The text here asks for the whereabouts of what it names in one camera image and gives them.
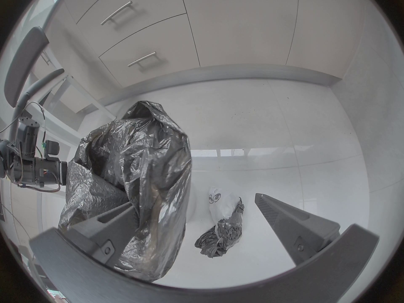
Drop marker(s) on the crumpled white printed plastic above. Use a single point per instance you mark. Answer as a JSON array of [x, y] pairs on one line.
[[222, 205]]

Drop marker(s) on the black plastic bag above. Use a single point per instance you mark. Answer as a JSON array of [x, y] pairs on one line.
[[142, 156]]

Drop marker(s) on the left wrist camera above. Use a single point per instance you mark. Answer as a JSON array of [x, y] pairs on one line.
[[52, 147]]

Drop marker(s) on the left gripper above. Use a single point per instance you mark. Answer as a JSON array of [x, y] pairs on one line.
[[34, 172]]

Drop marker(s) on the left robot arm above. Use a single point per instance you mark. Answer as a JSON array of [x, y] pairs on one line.
[[26, 134]]

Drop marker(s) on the crumpled black plastic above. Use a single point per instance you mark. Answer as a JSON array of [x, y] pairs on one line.
[[224, 235]]

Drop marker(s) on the beige chest of drawers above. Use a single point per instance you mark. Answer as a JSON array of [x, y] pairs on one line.
[[240, 27]]

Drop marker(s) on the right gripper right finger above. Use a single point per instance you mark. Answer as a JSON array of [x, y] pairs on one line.
[[293, 226]]

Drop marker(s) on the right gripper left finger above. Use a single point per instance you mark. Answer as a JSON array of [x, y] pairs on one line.
[[107, 229]]

